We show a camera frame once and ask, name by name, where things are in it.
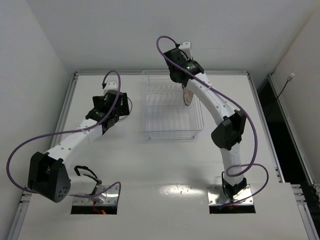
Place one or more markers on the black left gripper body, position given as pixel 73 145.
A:
pixel 124 104

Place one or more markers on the white plate orange sunburst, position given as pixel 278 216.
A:
pixel 187 96

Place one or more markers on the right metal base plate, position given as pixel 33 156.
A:
pixel 216 196

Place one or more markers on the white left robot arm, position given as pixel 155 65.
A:
pixel 48 172

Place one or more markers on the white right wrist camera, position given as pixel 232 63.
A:
pixel 185 47

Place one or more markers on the white wire dish rack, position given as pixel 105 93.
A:
pixel 164 116

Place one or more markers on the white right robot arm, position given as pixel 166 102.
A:
pixel 230 122

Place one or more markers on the metal base plate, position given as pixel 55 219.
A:
pixel 216 196
pixel 108 197

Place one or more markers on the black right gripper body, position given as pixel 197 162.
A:
pixel 177 75

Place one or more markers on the aluminium table frame rail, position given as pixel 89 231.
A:
pixel 25 196

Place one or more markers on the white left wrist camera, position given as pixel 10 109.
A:
pixel 110 86

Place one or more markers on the black cable white plug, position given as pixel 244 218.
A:
pixel 288 80

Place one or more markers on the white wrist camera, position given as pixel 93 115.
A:
pixel 110 86
pixel 185 47

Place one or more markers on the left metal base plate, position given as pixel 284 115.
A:
pixel 108 197

